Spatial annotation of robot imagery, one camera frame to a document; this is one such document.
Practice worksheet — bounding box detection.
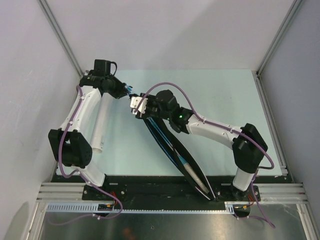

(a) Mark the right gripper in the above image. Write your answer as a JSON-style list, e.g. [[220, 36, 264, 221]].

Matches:
[[136, 92, 171, 121]]

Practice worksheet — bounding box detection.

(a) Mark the white shuttlecock tube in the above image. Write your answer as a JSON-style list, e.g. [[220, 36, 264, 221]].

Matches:
[[90, 93, 113, 154]]

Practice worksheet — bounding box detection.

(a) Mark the blue racket bag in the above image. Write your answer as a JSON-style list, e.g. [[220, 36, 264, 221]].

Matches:
[[124, 83, 217, 202]]

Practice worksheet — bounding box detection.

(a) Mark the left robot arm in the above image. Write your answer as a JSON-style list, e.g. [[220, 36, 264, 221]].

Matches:
[[48, 59, 131, 200]]

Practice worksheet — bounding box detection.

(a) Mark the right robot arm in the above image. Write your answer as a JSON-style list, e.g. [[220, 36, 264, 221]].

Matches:
[[130, 90, 268, 201]]

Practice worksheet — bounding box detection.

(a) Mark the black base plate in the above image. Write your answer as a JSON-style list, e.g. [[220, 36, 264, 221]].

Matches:
[[50, 174, 293, 211]]

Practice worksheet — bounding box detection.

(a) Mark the left aluminium corner post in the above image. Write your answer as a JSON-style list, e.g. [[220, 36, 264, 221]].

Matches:
[[36, 0, 84, 77]]

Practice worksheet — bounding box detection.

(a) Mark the aluminium corner post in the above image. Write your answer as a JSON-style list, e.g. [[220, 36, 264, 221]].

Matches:
[[256, 0, 305, 76], [36, 0, 84, 77]]

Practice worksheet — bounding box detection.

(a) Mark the aluminium frame rail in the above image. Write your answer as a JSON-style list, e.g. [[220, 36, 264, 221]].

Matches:
[[36, 182, 308, 214]]

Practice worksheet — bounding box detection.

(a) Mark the right aluminium corner post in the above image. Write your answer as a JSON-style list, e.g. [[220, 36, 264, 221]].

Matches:
[[256, 0, 305, 76]]

